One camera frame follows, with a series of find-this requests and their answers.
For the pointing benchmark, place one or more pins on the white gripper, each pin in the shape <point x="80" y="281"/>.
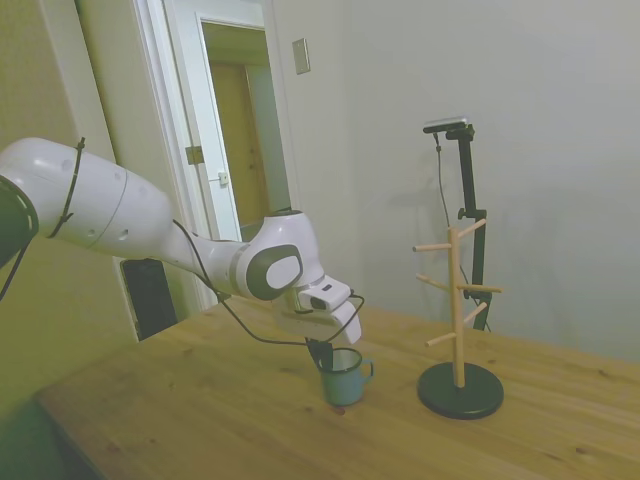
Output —
<point x="310" y="325"/>

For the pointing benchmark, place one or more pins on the blue enamel mug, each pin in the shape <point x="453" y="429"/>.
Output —
<point x="345" y="387"/>

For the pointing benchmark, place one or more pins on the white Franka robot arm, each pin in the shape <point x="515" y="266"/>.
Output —
<point x="100" y="200"/>

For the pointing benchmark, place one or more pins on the wooden mug tree black base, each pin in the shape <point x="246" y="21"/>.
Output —
<point x="459" y="400"/>

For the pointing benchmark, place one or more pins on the black rectangular box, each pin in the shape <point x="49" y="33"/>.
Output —
<point x="150" y="300"/>

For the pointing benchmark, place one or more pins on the white door latch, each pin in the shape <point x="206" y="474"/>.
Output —
<point x="222" y="177"/>

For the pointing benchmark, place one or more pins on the brown wooden hallway door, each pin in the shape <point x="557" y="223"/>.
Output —
<point x="237" y="150"/>

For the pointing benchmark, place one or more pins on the brass door plate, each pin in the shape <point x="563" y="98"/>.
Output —
<point x="194" y="155"/>

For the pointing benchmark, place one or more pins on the white open door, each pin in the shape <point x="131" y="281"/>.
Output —
<point x="220" y="125"/>

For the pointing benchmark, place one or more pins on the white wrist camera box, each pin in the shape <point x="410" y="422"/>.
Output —
<point x="322" y="297"/>

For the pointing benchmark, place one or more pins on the black camera stand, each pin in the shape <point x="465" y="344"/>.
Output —
<point x="467" y="175"/>

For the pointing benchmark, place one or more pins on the grey exterior camera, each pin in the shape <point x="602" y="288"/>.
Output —
<point x="446" y="124"/>

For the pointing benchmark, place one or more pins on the grey wall switch plate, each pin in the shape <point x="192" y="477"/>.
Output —
<point x="301" y="56"/>

